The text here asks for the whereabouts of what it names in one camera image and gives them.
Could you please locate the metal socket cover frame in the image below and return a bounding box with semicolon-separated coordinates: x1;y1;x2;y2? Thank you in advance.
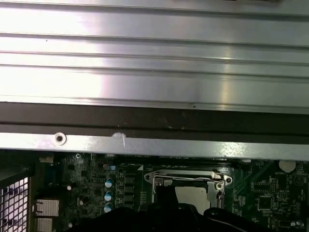
154;174;226;210

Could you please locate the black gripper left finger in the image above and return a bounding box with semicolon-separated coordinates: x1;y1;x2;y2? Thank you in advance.
72;185;174;232

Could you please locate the silver CPU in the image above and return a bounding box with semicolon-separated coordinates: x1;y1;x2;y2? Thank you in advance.
174;186;211;209

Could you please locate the black PC case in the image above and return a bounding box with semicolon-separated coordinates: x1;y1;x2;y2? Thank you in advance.
0;101;309;232

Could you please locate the round coin battery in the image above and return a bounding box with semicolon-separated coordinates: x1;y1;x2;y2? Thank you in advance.
279;159;297;173

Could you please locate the green motherboard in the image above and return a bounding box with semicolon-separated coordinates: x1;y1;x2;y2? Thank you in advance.
31;152;309;232

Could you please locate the thin metal locking lever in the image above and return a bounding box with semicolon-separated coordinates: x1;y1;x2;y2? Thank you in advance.
154;172;224;187

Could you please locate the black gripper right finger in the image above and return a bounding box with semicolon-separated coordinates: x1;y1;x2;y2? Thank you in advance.
168;185;266;232

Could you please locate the CPU socket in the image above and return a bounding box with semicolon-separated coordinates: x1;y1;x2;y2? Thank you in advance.
144;169;234;210

